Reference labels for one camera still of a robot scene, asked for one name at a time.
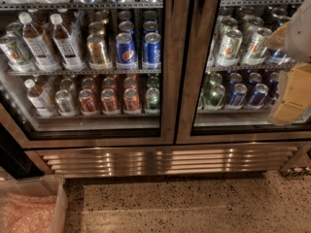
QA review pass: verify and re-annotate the orange soda can middle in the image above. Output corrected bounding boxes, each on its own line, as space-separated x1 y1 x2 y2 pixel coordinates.
101 89 121 115

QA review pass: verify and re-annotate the blue pepsi can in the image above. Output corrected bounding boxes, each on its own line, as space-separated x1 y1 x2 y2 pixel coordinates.
142 32 161 69
116 33 138 70

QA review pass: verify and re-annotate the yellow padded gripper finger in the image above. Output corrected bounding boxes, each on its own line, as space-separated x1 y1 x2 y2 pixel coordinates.
268 63 311 126

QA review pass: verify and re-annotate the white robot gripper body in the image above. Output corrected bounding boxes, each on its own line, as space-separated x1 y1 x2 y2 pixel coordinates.
285 0 311 63

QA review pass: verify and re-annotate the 7up can fridge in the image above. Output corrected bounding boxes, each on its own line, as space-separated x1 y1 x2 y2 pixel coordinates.
217 29 243 67
240 27 272 66

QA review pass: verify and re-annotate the pink bubble wrap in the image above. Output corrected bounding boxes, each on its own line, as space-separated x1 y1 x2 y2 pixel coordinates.
0 193 57 233

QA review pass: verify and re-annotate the small bottle lower shelf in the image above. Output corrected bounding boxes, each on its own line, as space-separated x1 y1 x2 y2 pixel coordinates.
24 79 56 117

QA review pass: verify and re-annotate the orange soda can left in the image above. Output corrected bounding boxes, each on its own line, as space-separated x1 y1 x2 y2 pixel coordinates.
79 89 99 116

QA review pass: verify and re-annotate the gold soda can front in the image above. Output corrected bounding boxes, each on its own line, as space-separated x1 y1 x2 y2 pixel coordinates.
86 34 112 70

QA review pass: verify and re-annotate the blue Pepsi can front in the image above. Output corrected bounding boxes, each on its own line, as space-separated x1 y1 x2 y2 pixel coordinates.
116 33 138 70

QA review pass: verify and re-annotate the silver blue can upper right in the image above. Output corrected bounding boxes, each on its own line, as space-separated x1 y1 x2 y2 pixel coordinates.
268 50 290 65

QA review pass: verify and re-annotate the green soda can lower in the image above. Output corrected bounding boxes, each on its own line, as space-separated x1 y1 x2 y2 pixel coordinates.
146 88 160 114

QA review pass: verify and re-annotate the silver can lower shelf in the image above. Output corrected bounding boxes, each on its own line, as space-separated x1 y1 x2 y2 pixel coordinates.
55 89 77 117

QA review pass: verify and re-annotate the blue Pepsi can right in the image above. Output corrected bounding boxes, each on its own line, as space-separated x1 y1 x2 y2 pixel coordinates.
142 32 161 69

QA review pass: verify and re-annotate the glass fridge door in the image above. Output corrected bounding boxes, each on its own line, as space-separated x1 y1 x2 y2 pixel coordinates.
1 0 190 150
177 0 311 144

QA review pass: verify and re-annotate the green 7up can left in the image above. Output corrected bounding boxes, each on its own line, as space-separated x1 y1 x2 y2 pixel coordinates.
0 34 34 73

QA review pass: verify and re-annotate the clear plastic bin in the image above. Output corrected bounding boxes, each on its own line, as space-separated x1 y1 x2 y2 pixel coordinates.
0 175 68 233

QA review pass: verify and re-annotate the steel fridge bottom grille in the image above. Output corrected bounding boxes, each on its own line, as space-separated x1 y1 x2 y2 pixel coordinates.
26 141 310 179

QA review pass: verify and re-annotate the orange soda can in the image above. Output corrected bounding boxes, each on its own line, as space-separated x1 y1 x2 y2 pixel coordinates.
79 89 99 116
123 88 141 115
101 89 121 115

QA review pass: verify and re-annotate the green can right lower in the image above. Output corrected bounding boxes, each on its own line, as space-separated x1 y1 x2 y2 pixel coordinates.
204 84 225 111

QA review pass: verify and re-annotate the orange soda can right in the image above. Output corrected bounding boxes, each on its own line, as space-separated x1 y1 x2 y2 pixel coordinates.
123 88 141 115

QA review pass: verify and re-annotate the tea bottle white cap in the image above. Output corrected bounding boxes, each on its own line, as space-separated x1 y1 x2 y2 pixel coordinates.
18 12 60 73
50 14 85 71

